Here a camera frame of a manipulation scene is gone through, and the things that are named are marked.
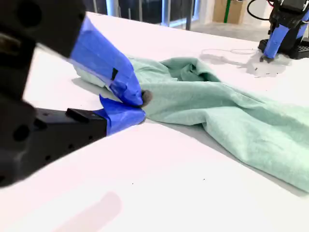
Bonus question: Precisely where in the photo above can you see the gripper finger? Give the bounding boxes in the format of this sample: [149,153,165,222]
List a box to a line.
[298,19,309,41]
[0,0,154,107]
[259,21,292,64]
[9,94,146,181]

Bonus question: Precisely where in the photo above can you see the pale green T-shirt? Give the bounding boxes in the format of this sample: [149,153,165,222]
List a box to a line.
[74,57,309,194]

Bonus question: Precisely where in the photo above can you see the brown cardboard box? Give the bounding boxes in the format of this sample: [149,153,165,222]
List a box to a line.
[213,0,249,24]

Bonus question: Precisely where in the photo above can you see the green strip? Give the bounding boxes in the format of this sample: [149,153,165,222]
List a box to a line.
[224,0,231,24]

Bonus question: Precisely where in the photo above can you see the black camera cable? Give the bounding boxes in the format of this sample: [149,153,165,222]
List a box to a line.
[246,0,275,21]

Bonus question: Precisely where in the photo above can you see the grey metal post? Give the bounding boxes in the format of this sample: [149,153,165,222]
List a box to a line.
[185,0,194,31]

